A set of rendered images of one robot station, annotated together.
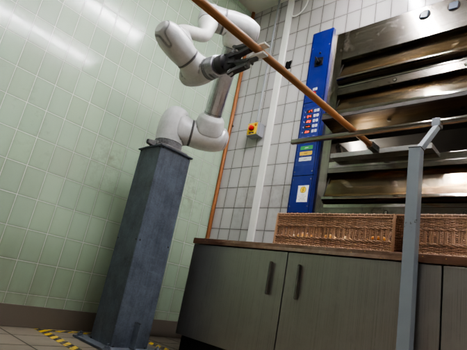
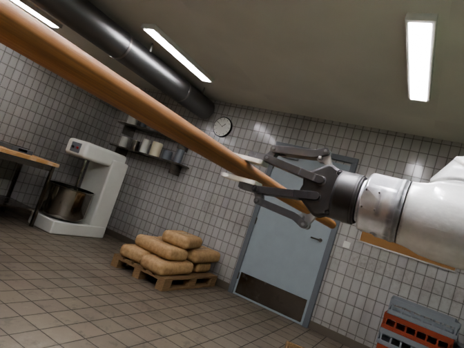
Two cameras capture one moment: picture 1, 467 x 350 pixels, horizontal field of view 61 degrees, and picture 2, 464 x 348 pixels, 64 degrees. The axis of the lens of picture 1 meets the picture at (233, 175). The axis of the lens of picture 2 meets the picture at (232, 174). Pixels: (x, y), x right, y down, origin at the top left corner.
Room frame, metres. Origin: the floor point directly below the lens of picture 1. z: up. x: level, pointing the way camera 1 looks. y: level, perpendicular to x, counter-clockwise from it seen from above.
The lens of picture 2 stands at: (1.85, -0.20, 1.11)
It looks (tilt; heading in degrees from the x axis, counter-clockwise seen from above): 5 degrees up; 164
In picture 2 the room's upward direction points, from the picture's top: 18 degrees clockwise
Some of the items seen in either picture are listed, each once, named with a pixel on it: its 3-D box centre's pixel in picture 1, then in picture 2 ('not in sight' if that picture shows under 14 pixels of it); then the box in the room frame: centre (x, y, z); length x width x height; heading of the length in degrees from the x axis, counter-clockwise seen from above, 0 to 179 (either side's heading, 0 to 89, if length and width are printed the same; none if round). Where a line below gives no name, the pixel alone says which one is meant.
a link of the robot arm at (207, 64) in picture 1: (214, 67); (381, 206); (1.41, 0.16, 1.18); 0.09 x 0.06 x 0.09; 135
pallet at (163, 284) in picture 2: not in sight; (168, 271); (-2.84, 0.75, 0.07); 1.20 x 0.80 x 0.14; 135
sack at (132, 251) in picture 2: not in sight; (145, 253); (-2.76, 0.40, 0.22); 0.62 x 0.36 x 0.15; 141
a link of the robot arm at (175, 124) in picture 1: (174, 126); not in sight; (2.09, 0.38, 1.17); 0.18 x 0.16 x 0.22; 102
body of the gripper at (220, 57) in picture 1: (227, 62); (331, 192); (1.36, 0.10, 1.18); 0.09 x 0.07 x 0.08; 45
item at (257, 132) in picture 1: (255, 130); not in sight; (2.62, -0.09, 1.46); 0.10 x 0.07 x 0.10; 45
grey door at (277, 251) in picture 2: not in sight; (290, 227); (-2.50, 2.03, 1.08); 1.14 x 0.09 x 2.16; 45
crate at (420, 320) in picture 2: not in sight; (422, 315); (-1.06, 2.94, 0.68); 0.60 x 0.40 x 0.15; 45
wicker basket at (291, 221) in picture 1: (354, 230); not in sight; (1.80, -0.60, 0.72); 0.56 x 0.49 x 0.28; 46
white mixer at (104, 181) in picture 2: not in sight; (81, 188); (-4.00, -0.64, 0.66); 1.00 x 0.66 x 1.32; 135
